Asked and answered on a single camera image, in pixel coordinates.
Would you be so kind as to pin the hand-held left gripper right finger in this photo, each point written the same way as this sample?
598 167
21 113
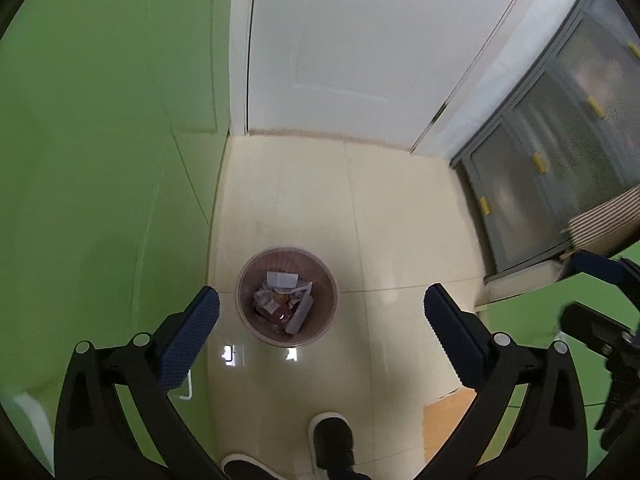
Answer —
457 340

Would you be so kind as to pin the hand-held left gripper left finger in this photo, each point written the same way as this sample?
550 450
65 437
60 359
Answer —
192 340

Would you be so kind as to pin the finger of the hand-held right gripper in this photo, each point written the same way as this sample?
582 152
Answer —
597 267
595 330

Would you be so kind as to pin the pink waste bin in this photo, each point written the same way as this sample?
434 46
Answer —
320 320

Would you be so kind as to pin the cardboard sheets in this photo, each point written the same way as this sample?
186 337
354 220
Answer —
607 220

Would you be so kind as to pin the green board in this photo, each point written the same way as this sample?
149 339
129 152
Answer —
525 310

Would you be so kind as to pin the orange cardboard piece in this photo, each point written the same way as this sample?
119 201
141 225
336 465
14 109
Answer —
447 425

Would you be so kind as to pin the pile of crumpled wrappers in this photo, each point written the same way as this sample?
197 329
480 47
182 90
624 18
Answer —
282 305

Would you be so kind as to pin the grey cabinet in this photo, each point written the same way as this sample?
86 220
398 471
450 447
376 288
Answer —
550 160

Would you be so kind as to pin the person's black left shoe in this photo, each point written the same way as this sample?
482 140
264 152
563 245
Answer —
247 467

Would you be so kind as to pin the person's black shoe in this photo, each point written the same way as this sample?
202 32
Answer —
247 467
332 440

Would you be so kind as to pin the person's black right shoe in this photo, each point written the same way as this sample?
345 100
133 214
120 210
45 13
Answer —
332 440

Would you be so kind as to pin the white door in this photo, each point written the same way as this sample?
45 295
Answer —
360 50

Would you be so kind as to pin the white pipe bracket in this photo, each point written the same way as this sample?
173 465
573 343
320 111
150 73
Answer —
187 392

